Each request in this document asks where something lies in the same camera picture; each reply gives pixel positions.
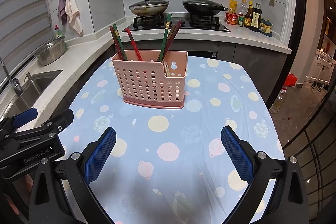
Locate pink perforated utensil basket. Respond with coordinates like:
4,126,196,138
112,50,188,109

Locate dark red chopstick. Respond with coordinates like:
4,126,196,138
109,26,124,60

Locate bright red chopstick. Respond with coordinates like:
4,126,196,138
126,28,143,61

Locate maroon chopstick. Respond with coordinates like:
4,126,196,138
163,20,182,59

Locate purple brown chopstick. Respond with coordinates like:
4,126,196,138
159,24,176,62

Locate green chopstick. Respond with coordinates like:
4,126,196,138
113,24,127,61
157,14,171,62

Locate steel kitchen sink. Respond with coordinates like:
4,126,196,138
1,70,62,119

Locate left hand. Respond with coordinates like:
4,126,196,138
2,173,35,212

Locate chrome faucet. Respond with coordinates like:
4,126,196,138
0,58,23,97

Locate blue patterned tablecloth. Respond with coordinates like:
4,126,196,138
59,56,284,223

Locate stainless steel pot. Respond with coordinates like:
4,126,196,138
34,36,66,66

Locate green dish soap bottle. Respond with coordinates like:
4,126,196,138
54,25,64,39

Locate purple hanging towel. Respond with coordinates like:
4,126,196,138
58,0,68,26

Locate pink hanging towel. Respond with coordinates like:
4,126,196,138
66,0,83,35

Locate white countertop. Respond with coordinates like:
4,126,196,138
18,26,291,131

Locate small green lidded jars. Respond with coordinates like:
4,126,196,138
259,18,273,37

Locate black gas stove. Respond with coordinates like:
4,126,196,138
127,14,231,32

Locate red seasoning container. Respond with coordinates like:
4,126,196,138
225,12,239,25

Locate brown sauce bottle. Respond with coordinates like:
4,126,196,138
244,1,253,28

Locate dark soy sauce bottle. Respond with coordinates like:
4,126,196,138
249,3,262,32

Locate clear oil bottle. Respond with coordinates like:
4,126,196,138
236,0,249,16

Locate yellow seasoning packet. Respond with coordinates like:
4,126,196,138
229,0,238,14

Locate black wok with lid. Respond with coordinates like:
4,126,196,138
182,0,229,16

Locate cream wok with lid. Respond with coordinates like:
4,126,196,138
129,0,169,16

